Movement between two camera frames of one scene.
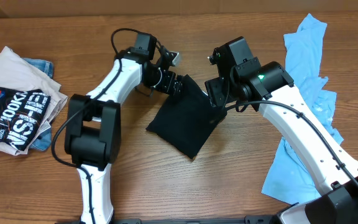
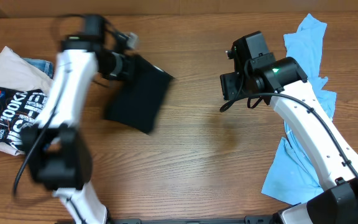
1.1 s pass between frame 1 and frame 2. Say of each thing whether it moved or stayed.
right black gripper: moved
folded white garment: stayed
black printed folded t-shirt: stayed
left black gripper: moved
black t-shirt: moved
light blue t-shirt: stayed
